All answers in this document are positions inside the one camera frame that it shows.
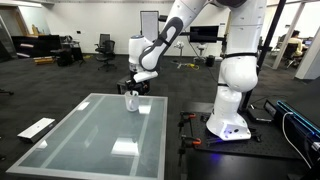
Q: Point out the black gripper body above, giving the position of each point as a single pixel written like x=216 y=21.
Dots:
x=142 y=88

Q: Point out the white ceramic mug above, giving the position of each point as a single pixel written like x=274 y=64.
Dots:
x=132 y=100

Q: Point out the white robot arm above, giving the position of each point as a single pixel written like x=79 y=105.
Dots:
x=238 y=70

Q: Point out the black office chair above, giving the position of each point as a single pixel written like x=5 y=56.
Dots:
x=105 y=49

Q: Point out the upper orange black clamp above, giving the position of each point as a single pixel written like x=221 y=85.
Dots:
x=185 y=117

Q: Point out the orange black clamp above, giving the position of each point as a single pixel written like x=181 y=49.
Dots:
x=188 y=142
x=185 y=117

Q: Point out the lower orange black clamp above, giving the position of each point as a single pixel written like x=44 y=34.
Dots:
x=188 y=142

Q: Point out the black monitor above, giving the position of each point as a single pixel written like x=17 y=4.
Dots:
x=204 y=34

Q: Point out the white flat box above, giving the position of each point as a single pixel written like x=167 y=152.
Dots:
x=36 y=131

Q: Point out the black control box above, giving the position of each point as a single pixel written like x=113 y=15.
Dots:
x=259 y=115

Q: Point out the black optical breadboard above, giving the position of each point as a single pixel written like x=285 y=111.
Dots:
x=266 y=138

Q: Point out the seated person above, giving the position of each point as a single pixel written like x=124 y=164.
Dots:
x=296 y=40

